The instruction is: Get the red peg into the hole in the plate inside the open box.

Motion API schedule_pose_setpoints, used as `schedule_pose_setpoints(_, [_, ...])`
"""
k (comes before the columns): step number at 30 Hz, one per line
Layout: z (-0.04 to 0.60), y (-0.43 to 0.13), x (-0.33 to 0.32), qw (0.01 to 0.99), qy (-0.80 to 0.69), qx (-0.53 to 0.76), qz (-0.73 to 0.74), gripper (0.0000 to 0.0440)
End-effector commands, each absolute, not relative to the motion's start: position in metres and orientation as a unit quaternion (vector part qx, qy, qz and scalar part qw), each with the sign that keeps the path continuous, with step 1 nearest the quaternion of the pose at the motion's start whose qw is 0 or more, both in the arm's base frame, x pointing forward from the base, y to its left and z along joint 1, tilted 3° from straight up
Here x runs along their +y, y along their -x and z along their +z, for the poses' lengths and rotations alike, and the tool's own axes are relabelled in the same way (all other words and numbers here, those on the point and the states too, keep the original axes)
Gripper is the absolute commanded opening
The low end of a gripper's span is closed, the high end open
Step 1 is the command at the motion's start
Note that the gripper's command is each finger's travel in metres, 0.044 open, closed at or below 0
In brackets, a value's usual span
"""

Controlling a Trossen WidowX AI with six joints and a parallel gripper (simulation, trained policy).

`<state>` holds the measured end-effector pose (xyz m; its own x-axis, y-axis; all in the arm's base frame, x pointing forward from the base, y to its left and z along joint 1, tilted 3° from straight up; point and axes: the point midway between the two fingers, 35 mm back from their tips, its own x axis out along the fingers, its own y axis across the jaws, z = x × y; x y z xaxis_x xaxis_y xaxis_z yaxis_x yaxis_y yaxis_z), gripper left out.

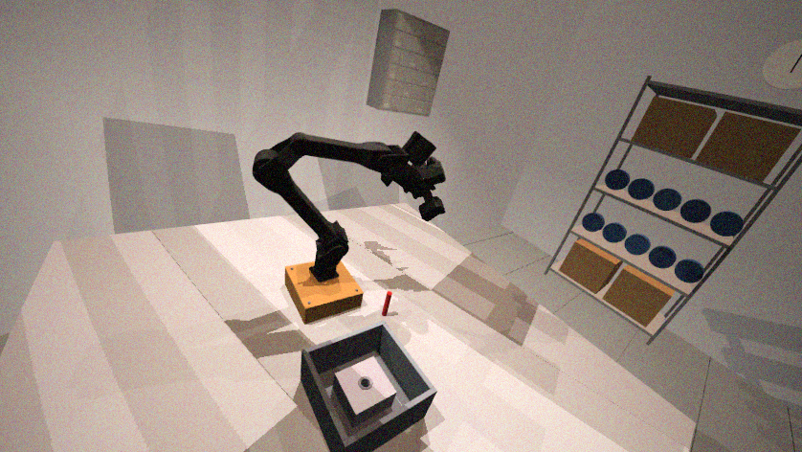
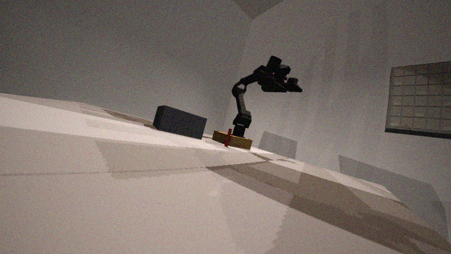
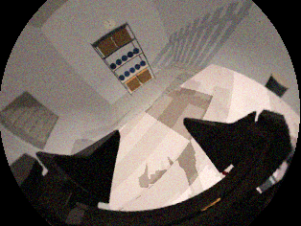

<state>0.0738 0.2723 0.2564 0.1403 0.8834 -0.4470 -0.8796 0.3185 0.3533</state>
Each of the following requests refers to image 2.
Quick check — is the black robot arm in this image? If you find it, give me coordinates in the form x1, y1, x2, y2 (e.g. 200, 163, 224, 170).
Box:
231, 56, 291, 138

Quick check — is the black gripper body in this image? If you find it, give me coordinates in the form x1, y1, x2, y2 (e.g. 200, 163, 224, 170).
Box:
261, 74, 298, 92

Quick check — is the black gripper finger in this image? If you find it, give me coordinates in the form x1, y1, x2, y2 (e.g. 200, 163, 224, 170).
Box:
267, 78, 287, 93
289, 79, 302, 92

